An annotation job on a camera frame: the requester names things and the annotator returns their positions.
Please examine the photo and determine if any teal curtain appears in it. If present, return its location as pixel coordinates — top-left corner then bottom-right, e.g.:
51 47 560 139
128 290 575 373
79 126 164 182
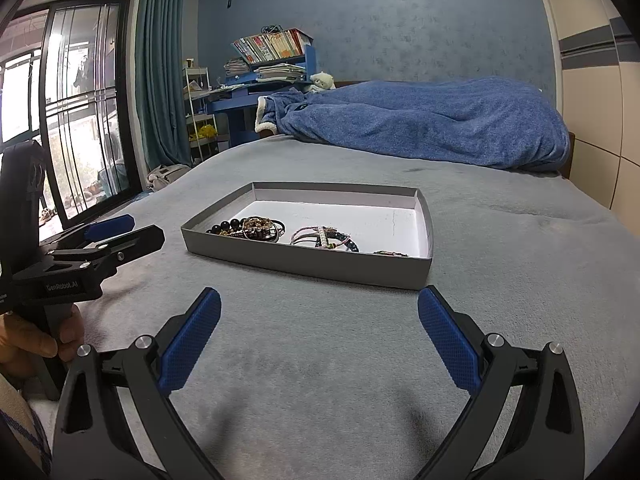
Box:
135 0 201 173

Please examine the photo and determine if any person's left hand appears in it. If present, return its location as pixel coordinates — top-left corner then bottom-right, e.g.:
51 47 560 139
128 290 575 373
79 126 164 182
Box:
0 304 87 378

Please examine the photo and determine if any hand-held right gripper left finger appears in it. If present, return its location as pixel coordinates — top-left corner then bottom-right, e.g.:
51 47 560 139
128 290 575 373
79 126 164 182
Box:
50 287 226 480

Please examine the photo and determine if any row of books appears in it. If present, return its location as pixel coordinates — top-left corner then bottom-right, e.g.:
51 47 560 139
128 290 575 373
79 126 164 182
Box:
231 29 315 65

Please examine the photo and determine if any brown patterned bead bracelet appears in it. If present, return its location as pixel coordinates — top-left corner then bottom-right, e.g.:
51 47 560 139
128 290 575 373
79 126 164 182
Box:
242 215 281 242

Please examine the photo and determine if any white trolley cart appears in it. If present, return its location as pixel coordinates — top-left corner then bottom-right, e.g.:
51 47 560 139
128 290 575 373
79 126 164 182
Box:
182 65 222 166

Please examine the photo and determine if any blue bookshelf desk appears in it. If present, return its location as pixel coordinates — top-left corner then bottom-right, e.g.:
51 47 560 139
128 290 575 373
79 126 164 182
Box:
205 44 318 148

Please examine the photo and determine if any blue fleece blanket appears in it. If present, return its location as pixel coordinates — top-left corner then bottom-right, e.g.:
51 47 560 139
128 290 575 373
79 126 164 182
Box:
255 77 571 171

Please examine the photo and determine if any cream wardrobe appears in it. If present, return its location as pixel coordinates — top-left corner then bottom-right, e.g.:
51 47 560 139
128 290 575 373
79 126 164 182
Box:
530 0 640 241

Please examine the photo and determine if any pink string bracelet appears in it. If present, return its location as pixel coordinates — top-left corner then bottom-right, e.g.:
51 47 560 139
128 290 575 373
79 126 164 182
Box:
290 226 326 247

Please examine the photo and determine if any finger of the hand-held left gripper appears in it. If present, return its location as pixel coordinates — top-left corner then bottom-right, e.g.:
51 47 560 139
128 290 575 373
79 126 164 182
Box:
50 226 166 270
40 213 136 249

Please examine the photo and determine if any black framed window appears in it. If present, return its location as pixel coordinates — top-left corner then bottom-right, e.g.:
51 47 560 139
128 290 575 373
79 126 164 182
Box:
0 0 143 241

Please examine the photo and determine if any dark blue beaded bracelet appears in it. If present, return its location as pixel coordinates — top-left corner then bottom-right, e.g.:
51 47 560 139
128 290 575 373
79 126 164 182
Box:
325 231 361 254

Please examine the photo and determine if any white blue plaid clothing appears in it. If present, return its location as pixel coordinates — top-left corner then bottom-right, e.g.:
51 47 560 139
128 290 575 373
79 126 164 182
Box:
0 374 53 480

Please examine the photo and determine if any grey cardboard box tray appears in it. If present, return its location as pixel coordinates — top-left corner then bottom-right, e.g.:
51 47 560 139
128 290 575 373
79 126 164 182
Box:
180 181 434 292

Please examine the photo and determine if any white bag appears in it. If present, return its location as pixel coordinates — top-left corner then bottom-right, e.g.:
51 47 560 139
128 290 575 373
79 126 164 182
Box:
146 164 193 192

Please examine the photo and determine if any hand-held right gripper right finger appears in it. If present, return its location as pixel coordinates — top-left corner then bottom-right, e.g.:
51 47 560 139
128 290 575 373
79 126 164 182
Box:
415 285 586 480

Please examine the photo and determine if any stack of papers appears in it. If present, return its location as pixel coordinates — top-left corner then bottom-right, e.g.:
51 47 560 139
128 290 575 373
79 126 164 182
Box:
222 57 307 84

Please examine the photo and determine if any wooden headboard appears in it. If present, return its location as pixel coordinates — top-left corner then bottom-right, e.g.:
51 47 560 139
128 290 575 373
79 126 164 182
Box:
560 131 577 180

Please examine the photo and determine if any black bead bracelet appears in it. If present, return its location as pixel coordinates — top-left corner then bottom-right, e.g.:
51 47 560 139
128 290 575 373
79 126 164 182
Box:
206 217 247 237

